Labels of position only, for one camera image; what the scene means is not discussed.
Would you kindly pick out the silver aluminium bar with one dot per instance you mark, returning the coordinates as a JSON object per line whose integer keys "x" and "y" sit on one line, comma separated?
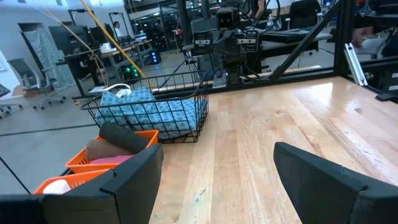
{"x": 354, "y": 63}

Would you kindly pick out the black computer with green lights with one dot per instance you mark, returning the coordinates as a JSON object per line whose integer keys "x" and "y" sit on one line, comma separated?
{"x": 130, "y": 71}

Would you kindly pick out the silver corner bracket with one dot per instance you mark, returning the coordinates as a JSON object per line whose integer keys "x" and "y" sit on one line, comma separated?
{"x": 219, "y": 81}

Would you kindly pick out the brown bandage roll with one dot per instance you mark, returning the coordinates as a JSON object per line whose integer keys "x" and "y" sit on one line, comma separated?
{"x": 102, "y": 149}

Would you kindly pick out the black device with blue lights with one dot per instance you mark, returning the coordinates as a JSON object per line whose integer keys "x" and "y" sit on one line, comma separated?
{"x": 154, "y": 57}

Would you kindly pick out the blue patterned cloth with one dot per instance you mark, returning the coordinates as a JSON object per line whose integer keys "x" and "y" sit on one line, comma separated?
{"x": 149, "y": 115}

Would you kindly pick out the pink bandage roll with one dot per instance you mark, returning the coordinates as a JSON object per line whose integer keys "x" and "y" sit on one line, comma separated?
{"x": 112, "y": 159}

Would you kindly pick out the person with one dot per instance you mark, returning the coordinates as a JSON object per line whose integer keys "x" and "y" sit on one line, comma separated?
{"x": 117, "y": 29}
{"x": 258, "y": 7}

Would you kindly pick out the grey office chair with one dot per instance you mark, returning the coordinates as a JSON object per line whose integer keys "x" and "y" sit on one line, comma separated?
{"x": 31, "y": 79}

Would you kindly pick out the dark work desk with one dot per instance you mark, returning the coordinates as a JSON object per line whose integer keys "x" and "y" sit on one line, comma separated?
{"x": 81, "y": 59}

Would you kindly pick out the orange plastic basket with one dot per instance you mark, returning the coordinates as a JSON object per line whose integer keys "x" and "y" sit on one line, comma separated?
{"x": 77, "y": 163}
{"x": 81, "y": 179}

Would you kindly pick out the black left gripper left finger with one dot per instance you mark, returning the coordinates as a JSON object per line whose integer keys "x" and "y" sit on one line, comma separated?
{"x": 124, "y": 196}

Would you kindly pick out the person's hand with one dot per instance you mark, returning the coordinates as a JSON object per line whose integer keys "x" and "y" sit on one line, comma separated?
{"x": 360, "y": 35}

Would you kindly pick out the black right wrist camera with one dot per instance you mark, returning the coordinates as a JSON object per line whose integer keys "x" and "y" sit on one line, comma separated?
{"x": 226, "y": 18}

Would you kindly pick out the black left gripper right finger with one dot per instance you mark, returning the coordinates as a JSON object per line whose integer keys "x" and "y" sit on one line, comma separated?
{"x": 326, "y": 193}

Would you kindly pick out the black bandage roll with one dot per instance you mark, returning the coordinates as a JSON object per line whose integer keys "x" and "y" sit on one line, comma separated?
{"x": 124, "y": 138}

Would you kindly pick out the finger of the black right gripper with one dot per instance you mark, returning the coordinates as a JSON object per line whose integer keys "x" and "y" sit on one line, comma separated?
{"x": 202, "y": 43}
{"x": 248, "y": 42}

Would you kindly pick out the black office chair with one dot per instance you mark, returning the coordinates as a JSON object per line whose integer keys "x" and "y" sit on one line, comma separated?
{"x": 303, "y": 14}

